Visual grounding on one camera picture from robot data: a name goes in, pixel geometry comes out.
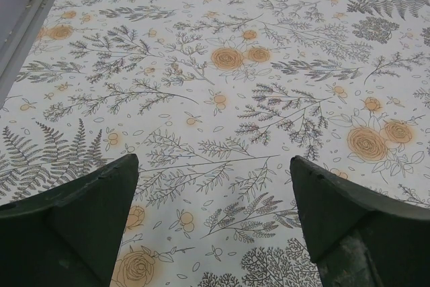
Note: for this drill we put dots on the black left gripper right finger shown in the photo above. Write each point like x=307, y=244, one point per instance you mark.
x=356, y=236

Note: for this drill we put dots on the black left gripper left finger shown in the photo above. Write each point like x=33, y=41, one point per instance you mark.
x=69, y=235

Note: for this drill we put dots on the floral patterned tablecloth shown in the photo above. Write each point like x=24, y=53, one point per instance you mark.
x=215, y=97

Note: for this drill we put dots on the aluminium frame rail left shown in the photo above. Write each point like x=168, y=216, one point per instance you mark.
x=20, y=8

